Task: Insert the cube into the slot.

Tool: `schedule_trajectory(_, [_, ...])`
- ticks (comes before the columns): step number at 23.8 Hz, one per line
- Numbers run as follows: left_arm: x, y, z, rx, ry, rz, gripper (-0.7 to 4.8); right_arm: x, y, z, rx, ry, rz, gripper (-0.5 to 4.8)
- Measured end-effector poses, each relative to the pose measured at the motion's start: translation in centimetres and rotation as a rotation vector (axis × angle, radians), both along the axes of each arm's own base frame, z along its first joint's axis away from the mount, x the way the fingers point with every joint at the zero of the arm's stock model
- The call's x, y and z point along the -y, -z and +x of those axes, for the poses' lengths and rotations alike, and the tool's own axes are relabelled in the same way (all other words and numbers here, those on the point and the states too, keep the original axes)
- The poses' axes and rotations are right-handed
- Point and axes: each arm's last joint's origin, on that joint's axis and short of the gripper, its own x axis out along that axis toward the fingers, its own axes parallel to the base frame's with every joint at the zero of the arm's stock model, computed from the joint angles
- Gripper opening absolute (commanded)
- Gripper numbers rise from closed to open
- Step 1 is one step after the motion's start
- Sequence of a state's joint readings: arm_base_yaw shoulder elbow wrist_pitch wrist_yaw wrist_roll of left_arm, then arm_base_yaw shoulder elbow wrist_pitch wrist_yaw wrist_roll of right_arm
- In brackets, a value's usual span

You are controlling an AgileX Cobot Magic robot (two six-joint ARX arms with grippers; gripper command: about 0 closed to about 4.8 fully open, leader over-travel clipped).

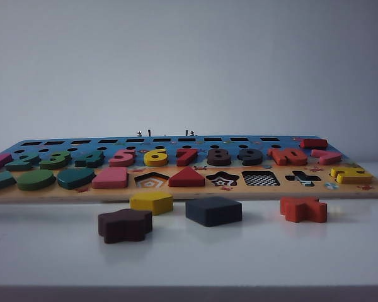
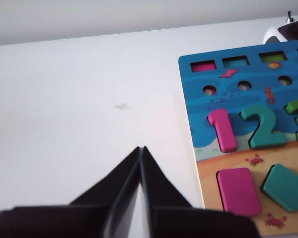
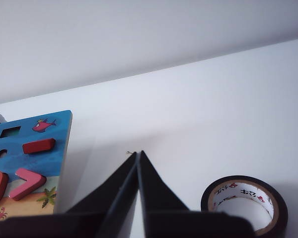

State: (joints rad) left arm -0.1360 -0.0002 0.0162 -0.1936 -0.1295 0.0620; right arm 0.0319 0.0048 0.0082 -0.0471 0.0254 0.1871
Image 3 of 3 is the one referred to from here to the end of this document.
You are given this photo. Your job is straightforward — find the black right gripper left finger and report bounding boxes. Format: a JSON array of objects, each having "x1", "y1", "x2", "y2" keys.
[{"x1": 64, "y1": 151, "x2": 140, "y2": 238}]

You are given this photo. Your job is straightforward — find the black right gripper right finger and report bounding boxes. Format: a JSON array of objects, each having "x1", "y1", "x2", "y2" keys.
[{"x1": 138, "y1": 149, "x2": 195, "y2": 238}]

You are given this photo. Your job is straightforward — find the pink greater-than sign piece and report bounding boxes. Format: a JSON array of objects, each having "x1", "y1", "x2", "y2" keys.
[{"x1": 9, "y1": 168, "x2": 48, "y2": 201}]

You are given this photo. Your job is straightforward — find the red minus sign piece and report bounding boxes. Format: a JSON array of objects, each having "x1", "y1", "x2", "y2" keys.
[{"x1": 22, "y1": 138, "x2": 56, "y2": 155}]

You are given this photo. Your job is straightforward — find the blue wooden puzzle board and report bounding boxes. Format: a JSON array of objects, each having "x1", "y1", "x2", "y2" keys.
[{"x1": 0, "y1": 110, "x2": 74, "y2": 223}]

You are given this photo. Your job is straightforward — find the black tape roll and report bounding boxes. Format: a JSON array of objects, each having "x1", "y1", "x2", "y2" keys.
[{"x1": 200, "y1": 175, "x2": 289, "y2": 237}]

